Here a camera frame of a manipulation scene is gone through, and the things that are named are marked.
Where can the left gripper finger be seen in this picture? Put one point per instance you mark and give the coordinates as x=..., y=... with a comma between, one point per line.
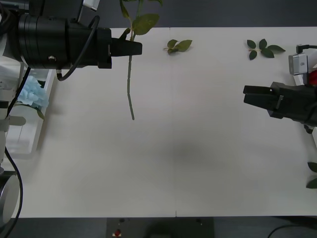
x=119, y=43
x=119, y=52

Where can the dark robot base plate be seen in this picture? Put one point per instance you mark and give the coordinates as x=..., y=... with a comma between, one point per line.
x=173, y=226

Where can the loose green leaf twig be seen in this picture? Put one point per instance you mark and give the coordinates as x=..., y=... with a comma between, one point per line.
x=267, y=52
x=183, y=45

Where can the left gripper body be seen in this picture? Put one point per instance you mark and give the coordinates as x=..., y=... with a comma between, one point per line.
x=86, y=47

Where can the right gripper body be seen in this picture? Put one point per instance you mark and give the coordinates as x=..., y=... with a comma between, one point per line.
x=294, y=104

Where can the red button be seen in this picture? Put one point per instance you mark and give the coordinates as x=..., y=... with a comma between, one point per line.
x=117, y=233

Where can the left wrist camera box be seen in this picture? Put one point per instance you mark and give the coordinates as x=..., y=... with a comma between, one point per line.
x=91, y=4

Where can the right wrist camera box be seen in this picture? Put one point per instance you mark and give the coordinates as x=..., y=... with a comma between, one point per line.
x=298, y=64

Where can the small pale blue flower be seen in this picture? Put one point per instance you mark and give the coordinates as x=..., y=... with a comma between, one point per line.
x=32, y=95

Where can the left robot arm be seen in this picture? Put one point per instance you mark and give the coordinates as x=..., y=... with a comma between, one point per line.
x=42, y=39

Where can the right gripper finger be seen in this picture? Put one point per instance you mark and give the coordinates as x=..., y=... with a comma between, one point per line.
x=257, y=102
x=257, y=90

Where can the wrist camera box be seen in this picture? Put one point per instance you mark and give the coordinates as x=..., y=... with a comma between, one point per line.
x=91, y=4
x=298, y=64

